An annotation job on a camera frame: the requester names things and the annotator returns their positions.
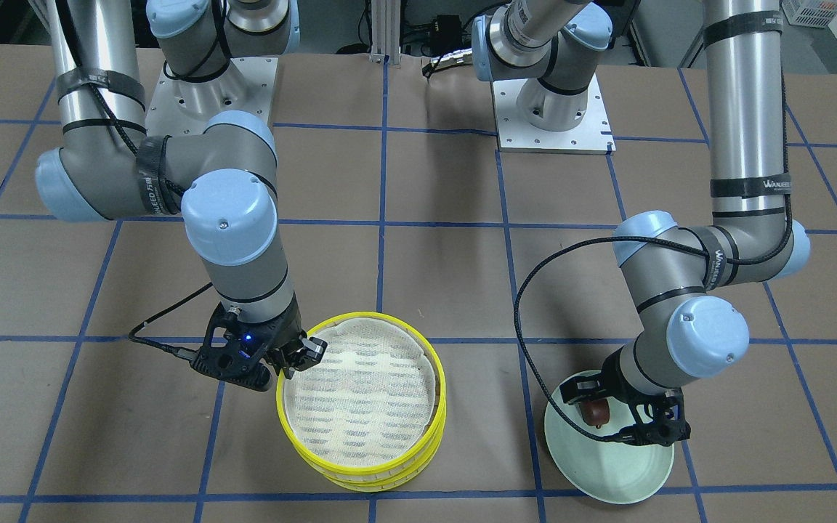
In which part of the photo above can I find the light green plate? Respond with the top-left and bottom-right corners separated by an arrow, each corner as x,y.
544,406 -> 675,504

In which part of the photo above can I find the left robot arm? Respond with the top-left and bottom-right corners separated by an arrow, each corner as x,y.
544,1 -> 811,447

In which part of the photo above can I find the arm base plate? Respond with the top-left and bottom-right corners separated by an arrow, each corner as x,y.
145,57 -> 278,136
491,76 -> 617,155

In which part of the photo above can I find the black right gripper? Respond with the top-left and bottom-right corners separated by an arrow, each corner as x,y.
190,298 -> 328,392

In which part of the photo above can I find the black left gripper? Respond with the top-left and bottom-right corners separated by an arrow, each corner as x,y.
562,349 -> 691,447

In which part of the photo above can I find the yellow rimmed steamer basket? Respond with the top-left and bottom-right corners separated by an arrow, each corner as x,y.
296,405 -> 446,492
276,312 -> 446,474

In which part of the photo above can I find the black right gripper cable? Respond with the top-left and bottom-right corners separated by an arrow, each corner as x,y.
128,282 -> 216,361

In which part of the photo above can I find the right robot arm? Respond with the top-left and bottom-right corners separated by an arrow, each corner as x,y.
34,1 -> 328,392

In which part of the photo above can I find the brown steamed bun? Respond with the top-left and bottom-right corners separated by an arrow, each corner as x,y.
578,398 -> 611,429

